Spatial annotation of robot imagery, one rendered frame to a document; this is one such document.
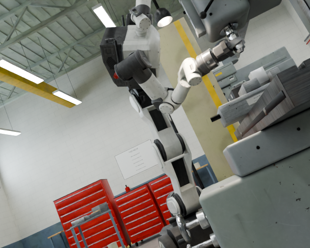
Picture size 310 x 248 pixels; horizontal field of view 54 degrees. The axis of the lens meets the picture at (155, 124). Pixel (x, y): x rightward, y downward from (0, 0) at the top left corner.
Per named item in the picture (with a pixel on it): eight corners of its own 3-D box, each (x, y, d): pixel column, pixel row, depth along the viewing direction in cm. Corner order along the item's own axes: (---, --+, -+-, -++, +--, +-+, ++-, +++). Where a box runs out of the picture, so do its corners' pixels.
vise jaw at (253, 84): (246, 93, 116) (241, 83, 117) (242, 101, 131) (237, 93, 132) (261, 86, 116) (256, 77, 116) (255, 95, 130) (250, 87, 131)
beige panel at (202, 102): (247, 255, 262) (139, 30, 307) (242, 243, 301) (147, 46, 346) (304, 230, 257) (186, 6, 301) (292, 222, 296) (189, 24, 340)
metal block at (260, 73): (257, 85, 120) (250, 72, 121) (255, 89, 126) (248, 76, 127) (269, 79, 120) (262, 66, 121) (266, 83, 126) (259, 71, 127)
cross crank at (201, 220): (178, 250, 119) (166, 221, 121) (181, 242, 130) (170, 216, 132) (216, 233, 117) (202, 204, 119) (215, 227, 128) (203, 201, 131)
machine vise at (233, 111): (226, 123, 116) (213, 97, 118) (224, 128, 130) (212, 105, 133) (313, 81, 113) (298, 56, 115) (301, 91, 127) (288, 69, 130)
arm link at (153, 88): (158, 117, 165) (134, 88, 153) (165, 100, 172) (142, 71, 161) (175, 113, 158) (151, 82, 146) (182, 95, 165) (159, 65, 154)
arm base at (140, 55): (125, 87, 149) (111, 68, 146) (129, 80, 161) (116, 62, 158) (150, 71, 145) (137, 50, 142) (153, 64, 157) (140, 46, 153)
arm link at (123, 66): (133, 89, 152) (116, 69, 145) (133, 80, 160) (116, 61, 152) (152, 77, 149) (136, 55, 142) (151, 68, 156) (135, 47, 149)
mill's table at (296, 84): (294, 107, 64) (275, 74, 65) (239, 144, 185) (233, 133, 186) (403, 56, 61) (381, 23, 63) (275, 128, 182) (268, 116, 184)
